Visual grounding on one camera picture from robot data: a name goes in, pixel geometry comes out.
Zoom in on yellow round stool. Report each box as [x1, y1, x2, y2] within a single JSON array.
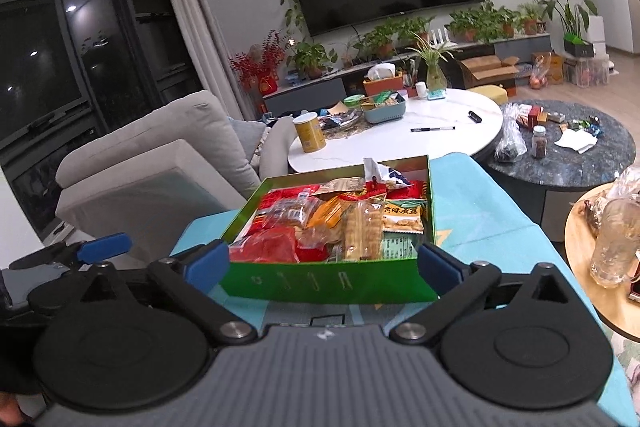
[[467, 84, 508, 105]]

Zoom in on open brown cardboard box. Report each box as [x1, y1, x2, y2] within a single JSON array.
[[452, 54, 521, 90]]

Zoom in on orange snack packet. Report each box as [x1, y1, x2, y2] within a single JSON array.
[[305, 197, 351, 230]]

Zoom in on tan snack packet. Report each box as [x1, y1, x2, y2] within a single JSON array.
[[300, 229, 346, 263]]

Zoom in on round cracker packet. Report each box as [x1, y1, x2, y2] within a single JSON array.
[[341, 201, 386, 262]]

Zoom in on yellow nut packet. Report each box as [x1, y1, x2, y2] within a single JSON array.
[[382, 201, 426, 234]]

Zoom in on white paper sheet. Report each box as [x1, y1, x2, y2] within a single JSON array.
[[554, 128, 598, 154]]

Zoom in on yellow canister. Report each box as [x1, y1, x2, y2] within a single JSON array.
[[292, 112, 327, 154]]

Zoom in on dark marble round table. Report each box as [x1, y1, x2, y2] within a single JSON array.
[[485, 99, 632, 228]]

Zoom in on tall large-leaf plant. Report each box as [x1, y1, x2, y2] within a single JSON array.
[[542, 0, 598, 42]]

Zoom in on clear plastic storage boxes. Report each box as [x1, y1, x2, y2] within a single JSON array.
[[565, 54, 611, 88]]

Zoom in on small glass jar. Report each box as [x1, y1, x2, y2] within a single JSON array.
[[531, 125, 548, 159]]

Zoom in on green potted plant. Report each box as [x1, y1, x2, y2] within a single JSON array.
[[447, 9, 488, 42], [517, 2, 546, 35], [397, 17, 436, 48], [360, 24, 401, 60], [287, 39, 338, 80], [487, 7, 521, 38]]

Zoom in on yellow printed cardboard box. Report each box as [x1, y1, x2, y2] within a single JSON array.
[[532, 52, 565, 86]]

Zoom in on green and black box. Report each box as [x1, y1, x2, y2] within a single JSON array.
[[563, 38, 596, 58]]

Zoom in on red packet with silver stripe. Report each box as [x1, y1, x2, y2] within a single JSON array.
[[252, 184, 321, 228]]

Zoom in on green cardboard box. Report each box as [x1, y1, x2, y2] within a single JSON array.
[[219, 153, 438, 305]]

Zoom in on white round table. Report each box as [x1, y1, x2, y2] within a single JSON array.
[[287, 88, 503, 175]]

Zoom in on green snack packet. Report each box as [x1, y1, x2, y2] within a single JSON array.
[[377, 229, 423, 260]]

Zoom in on beige snack packet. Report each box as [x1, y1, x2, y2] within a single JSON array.
[[312, 177, 368, 198]]

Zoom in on orange tissue box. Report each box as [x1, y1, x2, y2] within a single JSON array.
[[362, 63, 405, 96]]

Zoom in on white snack packet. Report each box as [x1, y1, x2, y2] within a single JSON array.
[[362, 157, 413, 188]]

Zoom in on white tall planter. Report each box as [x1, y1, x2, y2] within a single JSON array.
[[585, 14, 608, 55]]

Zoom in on clear plastic bag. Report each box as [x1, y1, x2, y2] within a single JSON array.
[[582, 167, 640, 238]]

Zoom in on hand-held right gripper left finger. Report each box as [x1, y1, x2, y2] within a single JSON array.
[[80, 239, 256, 344]]

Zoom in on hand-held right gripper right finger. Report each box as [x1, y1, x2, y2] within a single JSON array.
[[389, 243, 576, 344]]

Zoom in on pile of small packets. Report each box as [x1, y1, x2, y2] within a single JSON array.
[[317, 104, 368, 132]]

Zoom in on large red snack packet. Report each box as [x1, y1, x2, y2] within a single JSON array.
[[229, 227, 301, 264]]

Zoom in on red berry branches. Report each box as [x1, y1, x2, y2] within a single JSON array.
[[229, 31, 288, 95]]

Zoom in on light blue table cover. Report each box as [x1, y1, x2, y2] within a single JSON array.
[[170, 154, 632, 427]]

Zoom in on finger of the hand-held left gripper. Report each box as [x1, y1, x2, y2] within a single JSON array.
[[9, 233, 132, 271]]

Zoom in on white curtain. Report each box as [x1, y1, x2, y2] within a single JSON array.
[[150, 0, 256, 122]]

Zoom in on small red boxes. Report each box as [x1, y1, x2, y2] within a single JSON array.
[[517, 104, 548, 128]]

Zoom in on wooden round side table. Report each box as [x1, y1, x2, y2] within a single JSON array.
[[564, 181, 640, 338]]

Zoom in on clear glass mug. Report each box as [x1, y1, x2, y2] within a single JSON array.
[[590, 198, 640, 290]]

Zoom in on grey television cabinet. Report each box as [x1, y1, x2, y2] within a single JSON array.
[[262, 32, 553, 115]]

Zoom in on dark glass window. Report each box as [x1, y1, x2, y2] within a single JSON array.
[[0, 0, 201, 238]]

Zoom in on grey-blue plastic basket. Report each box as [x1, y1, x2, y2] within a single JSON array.
[[361, 96, 407, 124]]

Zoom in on glass vase with green plant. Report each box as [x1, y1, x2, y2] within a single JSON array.
[[407, 32, 456, 92]]

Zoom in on plastic bag with dark contents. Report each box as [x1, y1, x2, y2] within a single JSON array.
[[494, 103, 528, 164]]

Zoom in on beige sofa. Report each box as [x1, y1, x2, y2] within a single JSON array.
[[54, 89, 301, 253]]

